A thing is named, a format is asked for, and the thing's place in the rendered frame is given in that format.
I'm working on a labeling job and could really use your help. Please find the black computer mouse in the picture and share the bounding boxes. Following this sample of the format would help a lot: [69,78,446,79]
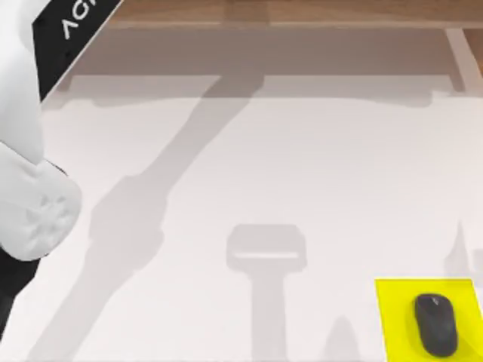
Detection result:
[414,293,459,358]

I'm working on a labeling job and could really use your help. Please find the flat yellow square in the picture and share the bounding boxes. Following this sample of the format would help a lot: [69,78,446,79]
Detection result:
[374,278,483,362]

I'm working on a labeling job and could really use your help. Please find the wooden cupboard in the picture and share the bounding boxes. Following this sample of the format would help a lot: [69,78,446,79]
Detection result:
[56,0,483,100]

